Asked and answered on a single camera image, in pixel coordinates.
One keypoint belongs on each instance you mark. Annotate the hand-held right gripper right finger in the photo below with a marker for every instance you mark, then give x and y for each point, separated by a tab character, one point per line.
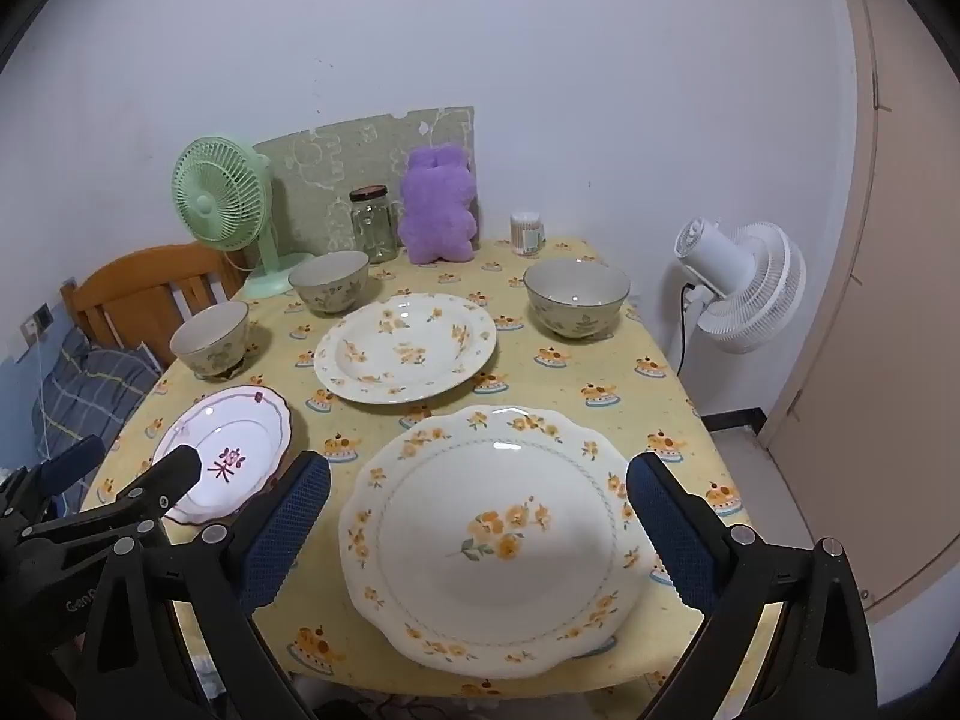
675	532

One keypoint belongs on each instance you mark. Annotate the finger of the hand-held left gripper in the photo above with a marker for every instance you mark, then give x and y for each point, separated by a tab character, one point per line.
71	461
176	469

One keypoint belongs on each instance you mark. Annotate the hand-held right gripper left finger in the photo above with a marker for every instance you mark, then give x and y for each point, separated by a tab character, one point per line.
289	525

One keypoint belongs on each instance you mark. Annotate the red-rimmed white plate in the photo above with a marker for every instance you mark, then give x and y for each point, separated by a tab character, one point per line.
240	427

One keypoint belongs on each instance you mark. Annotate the cream floral bowl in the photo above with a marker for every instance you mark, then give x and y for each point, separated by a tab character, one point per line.
210	349
577	315
330	292

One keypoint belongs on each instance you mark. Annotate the large scalloped floral plate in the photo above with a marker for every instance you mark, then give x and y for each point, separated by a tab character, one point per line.
450	480

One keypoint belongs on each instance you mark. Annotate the deep floral plate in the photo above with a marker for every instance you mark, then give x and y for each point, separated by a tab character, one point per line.
405	349

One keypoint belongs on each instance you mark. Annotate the grey plaid blanket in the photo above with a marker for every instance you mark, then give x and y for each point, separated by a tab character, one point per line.
82	390

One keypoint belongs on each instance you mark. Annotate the blue bed sheet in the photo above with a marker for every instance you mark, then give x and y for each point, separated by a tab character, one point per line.
15	405

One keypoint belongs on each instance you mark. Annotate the yellow printed tablecloth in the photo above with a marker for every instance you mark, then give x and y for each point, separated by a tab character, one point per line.
540	382

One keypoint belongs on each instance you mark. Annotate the white desk fan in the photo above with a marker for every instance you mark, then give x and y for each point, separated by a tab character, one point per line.
750	292

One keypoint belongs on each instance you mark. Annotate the green desk fan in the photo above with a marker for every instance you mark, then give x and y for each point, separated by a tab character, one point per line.
217	195

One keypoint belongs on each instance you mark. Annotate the glass jar with black lid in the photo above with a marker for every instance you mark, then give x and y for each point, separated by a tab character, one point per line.
373	232

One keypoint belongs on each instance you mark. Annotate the beige door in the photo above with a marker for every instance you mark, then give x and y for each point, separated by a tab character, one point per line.
900	315

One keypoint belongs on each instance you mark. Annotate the cotton swab container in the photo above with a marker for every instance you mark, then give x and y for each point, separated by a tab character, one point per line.
527	236

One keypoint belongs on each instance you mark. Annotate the green floral board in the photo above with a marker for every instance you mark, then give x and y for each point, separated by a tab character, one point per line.
330	157

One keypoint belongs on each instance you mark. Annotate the purple plush toy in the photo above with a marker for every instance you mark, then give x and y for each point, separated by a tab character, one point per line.
439	210

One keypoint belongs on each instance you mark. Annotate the wall socket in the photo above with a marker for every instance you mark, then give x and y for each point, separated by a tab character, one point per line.
37	321

